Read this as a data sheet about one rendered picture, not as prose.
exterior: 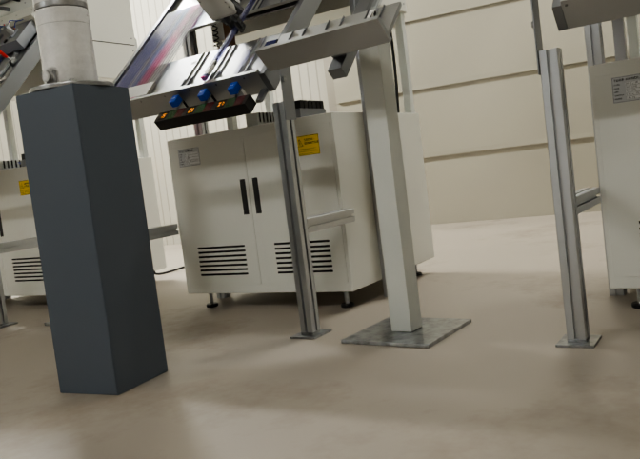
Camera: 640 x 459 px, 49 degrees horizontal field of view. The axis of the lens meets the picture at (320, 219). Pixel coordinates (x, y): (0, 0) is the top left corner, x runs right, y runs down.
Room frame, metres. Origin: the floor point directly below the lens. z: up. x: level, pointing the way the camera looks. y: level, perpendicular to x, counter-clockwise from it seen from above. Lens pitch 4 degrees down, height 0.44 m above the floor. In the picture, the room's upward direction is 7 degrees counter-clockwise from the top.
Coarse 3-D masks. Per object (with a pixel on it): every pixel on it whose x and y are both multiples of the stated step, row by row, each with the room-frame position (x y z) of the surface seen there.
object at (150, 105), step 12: (252, 72) 1.88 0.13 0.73; (192, 84) 2.01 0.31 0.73; (204, 84) 1.98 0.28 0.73; (216, 84) 1.96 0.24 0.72; (228, 84) 1.95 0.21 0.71; (240, 84) 1.93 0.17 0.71; (252, 84) 1.92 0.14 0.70; (264, 84) 1.90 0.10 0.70; (144, 96) 2.11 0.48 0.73; (156, 96) 2.09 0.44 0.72; (168, 96) 2.07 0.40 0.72; (180, 96) 2.05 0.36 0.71; (192, 96) 2.04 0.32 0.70; (216, 96) 2.00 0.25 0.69; (228, 96) 1.99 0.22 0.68; (132, 108) 2.16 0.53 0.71; (144, 108) 2.15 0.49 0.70; (156, 108) 2.13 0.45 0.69; (168, 108) 2.11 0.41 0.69; (180, 108) 2.09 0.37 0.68
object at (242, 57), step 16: (240, 48) 2.08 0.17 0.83; (256, 48) 2.03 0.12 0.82; (176, 64) 2.22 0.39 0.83; (192, 64) 2.16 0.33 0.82; (208, 64) 2.11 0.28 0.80; (224, 64) 2.05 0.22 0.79; (240, 64) 2.01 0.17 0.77; (256, 64) 1.96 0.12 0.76; (160, 80) 2.20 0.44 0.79; (176, 80) 2.14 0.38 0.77; (192, 80) 2.08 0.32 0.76
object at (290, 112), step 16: (288, 80) 1.88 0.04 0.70; (288, 96) 1.88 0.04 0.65; (256, 112) 2.34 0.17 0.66; (272, 112) 2.42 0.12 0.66; (288, 112) 1.87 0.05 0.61; (304, 112) 2.29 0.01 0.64; (320, 112) 2.37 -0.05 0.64; (176, 224) 2.51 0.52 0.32; (320, 224) 1.95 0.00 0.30; (336, 224) 2.02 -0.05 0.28; (304, 336) 1.86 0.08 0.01
